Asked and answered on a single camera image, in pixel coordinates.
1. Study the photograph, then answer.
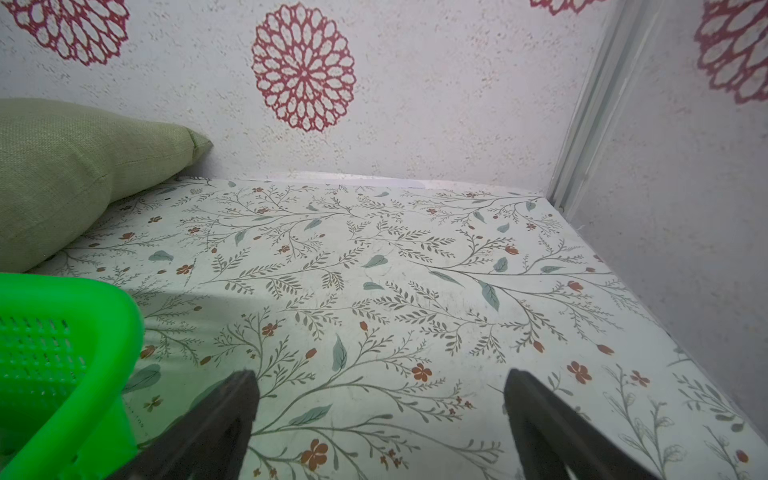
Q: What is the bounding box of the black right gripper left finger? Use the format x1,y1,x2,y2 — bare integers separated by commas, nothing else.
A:
110,370,260,479

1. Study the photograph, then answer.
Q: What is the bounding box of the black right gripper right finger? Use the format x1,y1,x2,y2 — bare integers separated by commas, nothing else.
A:
503,369,655,480

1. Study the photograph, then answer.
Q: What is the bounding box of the green plastic basket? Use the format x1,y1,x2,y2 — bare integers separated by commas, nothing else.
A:
1,273,144,479

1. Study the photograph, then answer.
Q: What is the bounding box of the green pillow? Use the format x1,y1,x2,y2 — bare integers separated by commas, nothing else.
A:
1,98,212,273

